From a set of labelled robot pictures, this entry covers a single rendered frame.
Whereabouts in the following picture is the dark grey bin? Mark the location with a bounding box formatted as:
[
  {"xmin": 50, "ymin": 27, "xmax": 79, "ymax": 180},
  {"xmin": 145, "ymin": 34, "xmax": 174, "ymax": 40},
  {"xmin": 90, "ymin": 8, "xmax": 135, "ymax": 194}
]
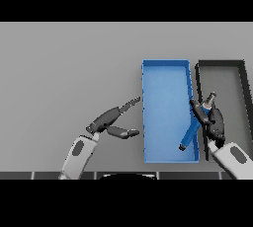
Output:
[{"xmin": 195, "ymin": 59, "xmax": 253, "ymax": 163}]

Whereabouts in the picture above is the blue bin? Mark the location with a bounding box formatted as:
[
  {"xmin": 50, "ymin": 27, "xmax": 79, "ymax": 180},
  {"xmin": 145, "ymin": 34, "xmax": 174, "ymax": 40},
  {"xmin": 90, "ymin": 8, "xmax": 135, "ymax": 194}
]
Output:
[{"xmin": 141, "ymin": 58, "xmax": 201, "ymax": 164}]

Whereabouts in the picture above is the blue pipe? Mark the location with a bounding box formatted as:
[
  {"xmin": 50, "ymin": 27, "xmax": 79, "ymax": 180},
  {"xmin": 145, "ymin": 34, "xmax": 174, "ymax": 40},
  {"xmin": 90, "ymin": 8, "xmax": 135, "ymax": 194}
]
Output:
[{"xmin": 178, "ymin": 92, "xmax": 217, "ymax": 152}]

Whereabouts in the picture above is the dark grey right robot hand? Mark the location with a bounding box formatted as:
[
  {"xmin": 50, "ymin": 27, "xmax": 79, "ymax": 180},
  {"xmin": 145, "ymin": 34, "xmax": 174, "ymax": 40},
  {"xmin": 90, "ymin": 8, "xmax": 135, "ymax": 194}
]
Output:
[{"xmin": 189, "ymin": 98, "xmax": 227, "ymax": 148}]

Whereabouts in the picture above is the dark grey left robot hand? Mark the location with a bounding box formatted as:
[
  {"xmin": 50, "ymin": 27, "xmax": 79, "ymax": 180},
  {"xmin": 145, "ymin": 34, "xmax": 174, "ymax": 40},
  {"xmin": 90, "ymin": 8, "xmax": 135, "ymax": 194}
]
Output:
[{"xmin": 85, "ymin": 96, "xmax": 141, "ymax": 140}]

